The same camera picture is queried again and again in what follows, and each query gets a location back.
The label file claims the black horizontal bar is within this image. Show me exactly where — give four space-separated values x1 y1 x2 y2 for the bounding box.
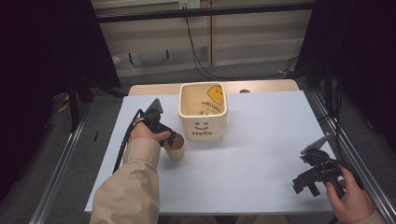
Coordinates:
95 2 316 24

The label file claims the person's left hand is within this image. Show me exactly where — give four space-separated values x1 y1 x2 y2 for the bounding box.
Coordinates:
128 120 172 144

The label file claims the person's right hand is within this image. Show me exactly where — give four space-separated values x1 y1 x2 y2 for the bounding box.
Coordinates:
324 165 376 224

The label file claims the metal floor rail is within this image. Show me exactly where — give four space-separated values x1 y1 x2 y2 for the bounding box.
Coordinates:
29 102 92 224
309 89 396 224

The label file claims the black curtain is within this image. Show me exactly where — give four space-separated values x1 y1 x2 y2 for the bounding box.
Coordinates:
294 0 396 153
0 0 122 203

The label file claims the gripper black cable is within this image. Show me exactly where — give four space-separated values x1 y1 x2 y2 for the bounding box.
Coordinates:
314 151 364 189
112 108 145 175

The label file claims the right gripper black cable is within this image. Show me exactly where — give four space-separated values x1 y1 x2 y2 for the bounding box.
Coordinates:
314 151 364 189

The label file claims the brown paper cup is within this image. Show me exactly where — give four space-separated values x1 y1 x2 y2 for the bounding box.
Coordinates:
163 133 186 162

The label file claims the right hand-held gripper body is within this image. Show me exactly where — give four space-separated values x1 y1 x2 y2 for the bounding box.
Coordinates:
300 133 347 200

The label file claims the pale blue table mat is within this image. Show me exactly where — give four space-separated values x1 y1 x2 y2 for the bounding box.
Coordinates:
84 91 338 216

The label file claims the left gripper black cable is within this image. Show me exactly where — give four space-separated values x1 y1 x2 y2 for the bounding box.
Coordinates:
112 108 145 175

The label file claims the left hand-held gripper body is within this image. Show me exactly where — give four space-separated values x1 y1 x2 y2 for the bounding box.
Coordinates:
139 98 174 147

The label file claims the black metal stand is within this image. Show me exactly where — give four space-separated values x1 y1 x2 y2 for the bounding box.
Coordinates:
66 81 80 133

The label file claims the cream smiley-face bin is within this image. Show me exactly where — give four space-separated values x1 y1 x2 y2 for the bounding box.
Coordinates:
177 81 229 142

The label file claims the black floor cable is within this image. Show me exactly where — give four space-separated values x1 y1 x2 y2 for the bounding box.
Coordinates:
184 16 301 80

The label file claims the white wall socket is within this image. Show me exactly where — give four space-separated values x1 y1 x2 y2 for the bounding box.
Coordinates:
178 0 202 10

